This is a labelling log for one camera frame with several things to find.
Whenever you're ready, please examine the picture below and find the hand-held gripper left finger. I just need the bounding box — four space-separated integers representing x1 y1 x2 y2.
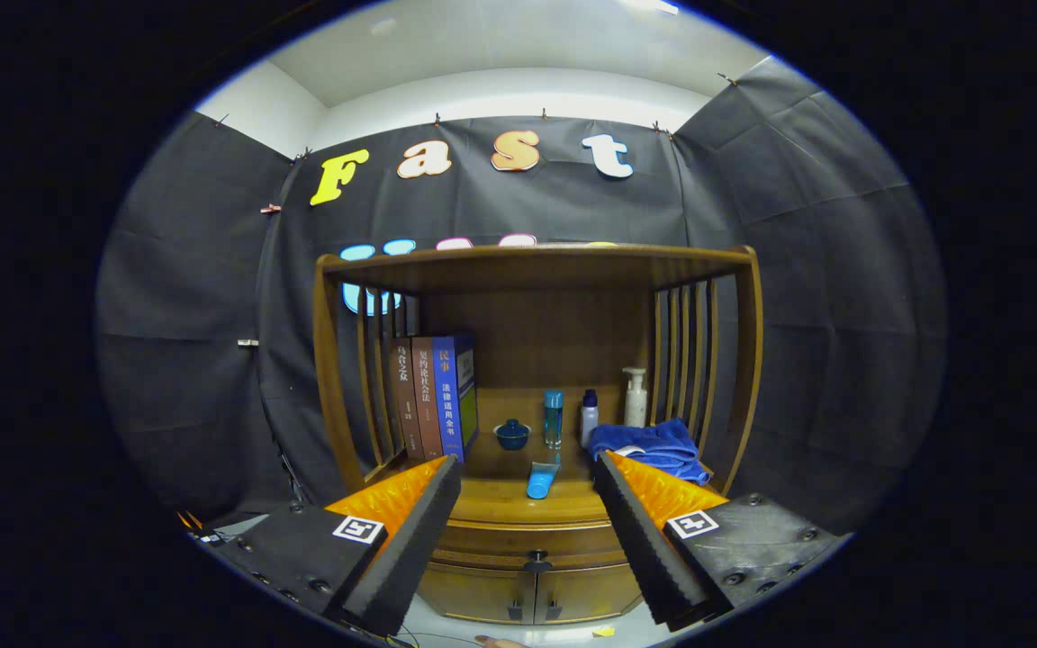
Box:
212 454 464 638

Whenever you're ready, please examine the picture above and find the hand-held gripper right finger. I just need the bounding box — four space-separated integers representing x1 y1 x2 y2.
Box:
591 450 848 633

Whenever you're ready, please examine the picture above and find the wooden drawer with black knob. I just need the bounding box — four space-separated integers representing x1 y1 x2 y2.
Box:
431 519 643 574

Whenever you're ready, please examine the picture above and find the blue squeeze tube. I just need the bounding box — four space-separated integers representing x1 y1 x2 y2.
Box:
526 461 562 500

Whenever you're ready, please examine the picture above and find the wooden cabinet door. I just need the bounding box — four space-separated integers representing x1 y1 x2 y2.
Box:
537 565 645 625
417 562 537 625

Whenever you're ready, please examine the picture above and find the wooden countertop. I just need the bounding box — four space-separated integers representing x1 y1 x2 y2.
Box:
446 387 717 528

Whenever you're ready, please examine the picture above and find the wooden cabinet with slatted sides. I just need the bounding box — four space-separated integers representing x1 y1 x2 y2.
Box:
313 243 764 626

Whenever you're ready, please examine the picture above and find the folded blue towel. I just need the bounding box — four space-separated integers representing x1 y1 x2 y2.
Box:
587 418 713 487

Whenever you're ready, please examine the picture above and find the white pump bottle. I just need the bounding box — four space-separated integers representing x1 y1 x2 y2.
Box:
623 367 648 428

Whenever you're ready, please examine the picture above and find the dark brown book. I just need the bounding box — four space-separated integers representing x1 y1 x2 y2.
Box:
391 338 419 462

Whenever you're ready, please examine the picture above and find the reddish brown book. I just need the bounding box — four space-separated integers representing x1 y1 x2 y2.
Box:
412 337 445 461

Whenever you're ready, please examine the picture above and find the blue book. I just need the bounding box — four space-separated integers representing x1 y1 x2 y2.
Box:
433 333 480 464

